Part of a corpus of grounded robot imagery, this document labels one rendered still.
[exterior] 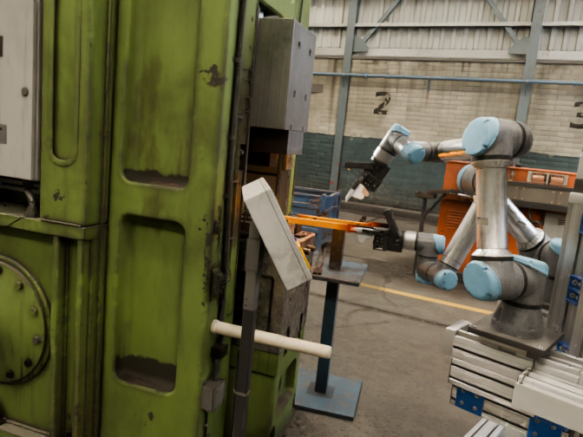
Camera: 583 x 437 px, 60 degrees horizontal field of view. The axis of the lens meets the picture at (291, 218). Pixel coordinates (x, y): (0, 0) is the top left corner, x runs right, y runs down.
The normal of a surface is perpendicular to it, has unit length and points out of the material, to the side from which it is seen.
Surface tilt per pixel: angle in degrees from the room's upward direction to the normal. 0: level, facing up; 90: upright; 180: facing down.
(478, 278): 97
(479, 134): 82
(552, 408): 90
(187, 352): 90
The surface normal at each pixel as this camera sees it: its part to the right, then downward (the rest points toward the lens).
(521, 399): -0.65, 0.06
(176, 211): -0.31, 0.12
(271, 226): 0.12, 0.17
